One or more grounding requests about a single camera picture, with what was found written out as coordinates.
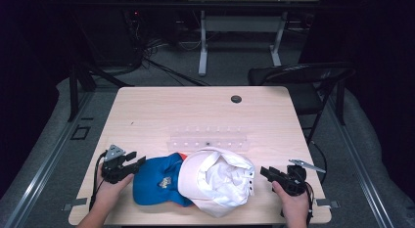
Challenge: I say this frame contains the white baseball cap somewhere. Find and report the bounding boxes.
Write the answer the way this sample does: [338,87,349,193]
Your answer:
[177,146,256,219]

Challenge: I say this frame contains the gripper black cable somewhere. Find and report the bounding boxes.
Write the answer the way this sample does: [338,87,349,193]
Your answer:
[303,181,316,226]
[88,151,109,212]

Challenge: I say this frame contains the person's right hand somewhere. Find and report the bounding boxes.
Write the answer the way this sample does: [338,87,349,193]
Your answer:
[271,181,311,220]

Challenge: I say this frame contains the clear acrylic rack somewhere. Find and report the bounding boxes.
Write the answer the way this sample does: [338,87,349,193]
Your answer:
[165,124,251,154]

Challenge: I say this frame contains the grey tape strip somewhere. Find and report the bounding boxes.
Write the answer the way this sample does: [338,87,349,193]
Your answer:
[315,198,342,209]
[62,197,89,212]

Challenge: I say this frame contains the thin black hanging cable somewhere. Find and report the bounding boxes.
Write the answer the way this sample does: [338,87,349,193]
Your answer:
[309,141,329,185]

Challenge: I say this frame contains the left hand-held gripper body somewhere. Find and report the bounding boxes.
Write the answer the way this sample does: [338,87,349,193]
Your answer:
[101,144,133,185]

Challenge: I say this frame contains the black folding chair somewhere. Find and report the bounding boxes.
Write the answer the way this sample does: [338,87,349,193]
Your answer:
[248,61,357,146]

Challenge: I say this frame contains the black metal stand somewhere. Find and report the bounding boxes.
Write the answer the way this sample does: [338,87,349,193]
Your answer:
[67,63,135,123]

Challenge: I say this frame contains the white desk with metal legs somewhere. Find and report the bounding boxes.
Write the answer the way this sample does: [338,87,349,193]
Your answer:
[179,0,323,77]

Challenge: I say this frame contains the metal floor rail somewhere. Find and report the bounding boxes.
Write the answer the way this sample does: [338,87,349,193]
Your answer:
[327,90,396,228]
[3,90,96,228]

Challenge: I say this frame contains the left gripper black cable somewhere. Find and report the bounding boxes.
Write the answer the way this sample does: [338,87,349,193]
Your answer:
[88,151,109,212]

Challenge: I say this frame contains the black floor cables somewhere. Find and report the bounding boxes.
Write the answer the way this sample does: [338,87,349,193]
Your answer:
[123,9,210,88]

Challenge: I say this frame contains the person's left hand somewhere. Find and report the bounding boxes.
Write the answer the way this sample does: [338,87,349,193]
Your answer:
[94,172,135,216]

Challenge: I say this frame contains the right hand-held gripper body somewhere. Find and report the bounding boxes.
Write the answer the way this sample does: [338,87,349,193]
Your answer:
[277,159,327,198]

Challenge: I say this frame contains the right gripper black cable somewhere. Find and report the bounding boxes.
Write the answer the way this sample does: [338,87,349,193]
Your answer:
[303,181,316,226]

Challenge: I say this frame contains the blue baseball cap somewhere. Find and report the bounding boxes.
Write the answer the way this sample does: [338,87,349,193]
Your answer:
[132,152,194,208]

